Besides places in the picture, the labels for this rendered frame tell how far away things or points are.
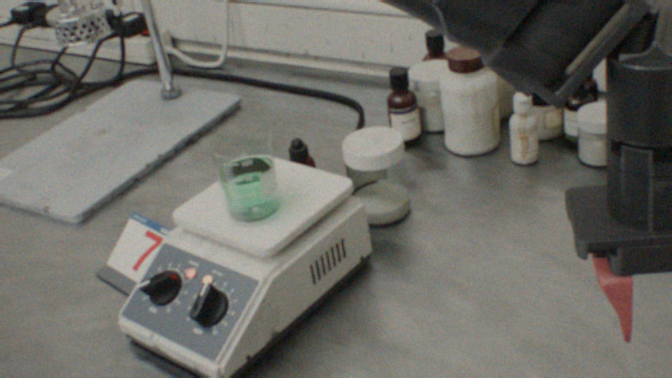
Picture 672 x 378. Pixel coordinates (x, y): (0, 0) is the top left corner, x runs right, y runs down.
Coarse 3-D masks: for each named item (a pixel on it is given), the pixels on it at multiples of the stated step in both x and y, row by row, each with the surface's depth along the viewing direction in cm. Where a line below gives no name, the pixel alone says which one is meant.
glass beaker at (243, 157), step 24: (216, 144) 75; (240, 144) 77; (264, 144) 72; (216, 168) 74; (240, 168) 72; (264, 168) 73; (240, 192) 73; (264, 192) 74; (240, 216) 75; (264, 216) 75
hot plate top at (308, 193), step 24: (288, 168) 83; (312, 168) 82; (216, 192) 81; (288, 192) 79; (312, 192) 79; (336, 192) 78; (192, 216) 78; (216, 216) 78; (288, 216) 76; (312, 216) 76; (240, 240) 74; (264, 240) 73; (288, 240) 74
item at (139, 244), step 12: (132, 228) 89; (144, 228) 88; (132, 240) 88; (144, 240) 87; (156, 240) 86; (120, 252) 88; (132, 252) 87; (144, 252) 87; (120, 264) 88; (132, 264) 87; (144, 264) 86
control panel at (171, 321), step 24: (168, 264) 78; (192, 264) 77; (216, 264) 75; (192, 288) 75; (240, 288) 73; (144, 312) 76; (168, 312) 75; (240, 312) 72; (168, 336) 74; (192, 336) 73; (216, 336) 72
